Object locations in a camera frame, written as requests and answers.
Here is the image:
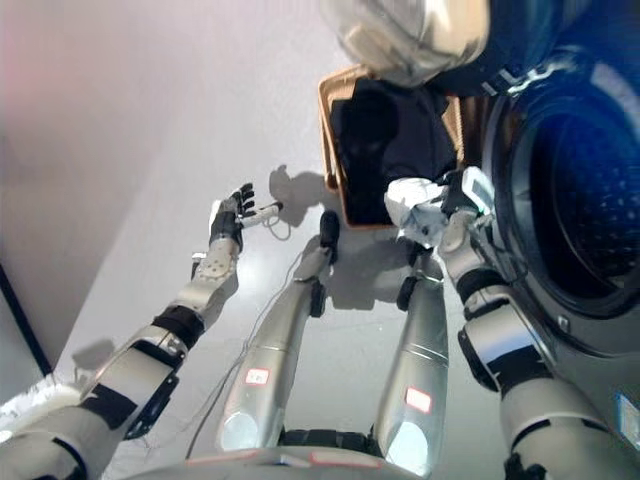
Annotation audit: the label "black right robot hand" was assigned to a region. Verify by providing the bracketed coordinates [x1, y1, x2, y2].
[439, 167, 496, 217]

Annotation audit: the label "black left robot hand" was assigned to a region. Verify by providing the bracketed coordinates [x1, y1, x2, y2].
[208, 182, 285, 251]

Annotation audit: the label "white cloth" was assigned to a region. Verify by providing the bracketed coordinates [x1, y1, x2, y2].
[383, 175, 455, 249]

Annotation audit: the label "dark grey washing machine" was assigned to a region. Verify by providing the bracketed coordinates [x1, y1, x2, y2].
[477, 0, 640, 480]

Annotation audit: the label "black clothes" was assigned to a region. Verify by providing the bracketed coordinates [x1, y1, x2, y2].
[328, 77, 461, 226]

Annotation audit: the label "brown laundry basket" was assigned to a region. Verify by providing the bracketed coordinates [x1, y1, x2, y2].
[317, 64, 489, 232]

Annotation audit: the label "round washing machine door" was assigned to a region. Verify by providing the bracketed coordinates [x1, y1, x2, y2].
[319, 0, 564, 97]

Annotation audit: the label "silver left robot leg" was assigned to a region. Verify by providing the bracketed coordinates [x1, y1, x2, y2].
[214, 209, 344, 459]

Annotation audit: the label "silver robot leg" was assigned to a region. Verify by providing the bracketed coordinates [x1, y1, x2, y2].
[214, 209, 344, 459]
[372, 247, 452, 476]

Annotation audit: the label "silver right robot leg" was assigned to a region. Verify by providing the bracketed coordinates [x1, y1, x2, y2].
[372, 247, 452, 476]

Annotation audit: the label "grey robot torso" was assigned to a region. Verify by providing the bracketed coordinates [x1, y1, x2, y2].
[144, 428, 436, 480]

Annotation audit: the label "blue washer sticker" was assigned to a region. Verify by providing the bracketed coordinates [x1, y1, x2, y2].
[613, 392, 640, 427]

